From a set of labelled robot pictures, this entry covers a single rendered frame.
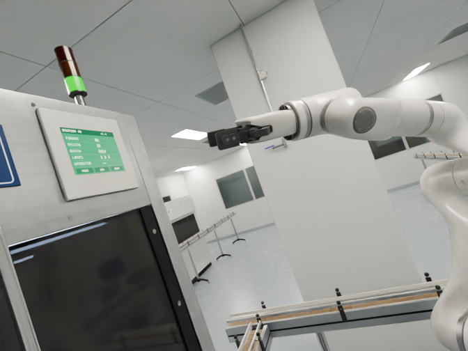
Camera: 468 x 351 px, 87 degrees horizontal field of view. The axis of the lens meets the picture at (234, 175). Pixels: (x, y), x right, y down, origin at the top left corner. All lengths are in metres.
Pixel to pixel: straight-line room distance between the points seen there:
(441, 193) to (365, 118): 0.43
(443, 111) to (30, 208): 0.91
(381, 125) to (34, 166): 0.67
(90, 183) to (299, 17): 1.92
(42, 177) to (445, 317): 0.99
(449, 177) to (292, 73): 1.48
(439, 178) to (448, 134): 0.13
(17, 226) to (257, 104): 1.80
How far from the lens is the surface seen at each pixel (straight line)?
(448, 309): 0.89
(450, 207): 0.86
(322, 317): 1.64
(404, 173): 8.84
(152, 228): 0.79
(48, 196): 0.62
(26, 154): 0.63
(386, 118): 0.54
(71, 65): 0.97
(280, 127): 0.48
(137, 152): 0.84
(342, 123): 0.49
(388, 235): 2.12
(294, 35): 2.19
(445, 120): 0.79
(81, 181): 0.65
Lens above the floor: 1.77
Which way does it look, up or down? 2 degrees up
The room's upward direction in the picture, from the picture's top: 20 degrees counter-clockwise
